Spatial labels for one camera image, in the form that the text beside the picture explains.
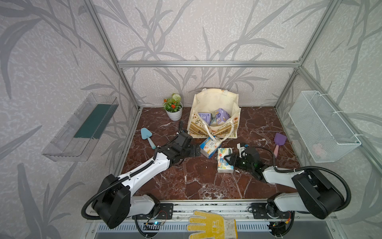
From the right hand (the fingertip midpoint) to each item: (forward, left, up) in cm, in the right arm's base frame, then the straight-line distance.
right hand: (226, 157), depth 89 cm
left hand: (+1, +19, +8) cm, 20 cm away
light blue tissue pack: (+24, +7, +8) cm, 26 cm away
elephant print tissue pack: (-6, +3, +2) cm, 6 cm away
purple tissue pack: (+24, +11, +10) cm, 28 cm away
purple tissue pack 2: (+23, +2, +13) cm, 26 cm away
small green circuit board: (-33, +40, -6) cm, 52 cm away
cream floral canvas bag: (+28, +6, +8) cm, 30 cm away
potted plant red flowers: (+33, +34, +10) cm, 48 cm away
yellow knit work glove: (-34, +8, -3) cm, 35 cm away
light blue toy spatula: (+20, +54, -3) cm, 58 cm away
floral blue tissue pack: (+5, +11, +3) cm, 12 cm away
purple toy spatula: (+14, -39, -3) cm, 41 cm away
